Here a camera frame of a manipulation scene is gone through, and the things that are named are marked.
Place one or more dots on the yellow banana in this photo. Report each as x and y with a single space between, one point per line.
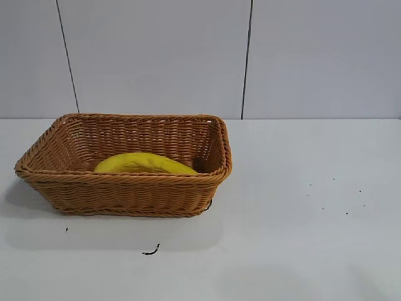
144 163

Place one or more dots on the brown woven wicker basket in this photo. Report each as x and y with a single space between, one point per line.
125 191

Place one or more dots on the small black curved scrap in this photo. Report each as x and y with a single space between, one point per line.
152 251

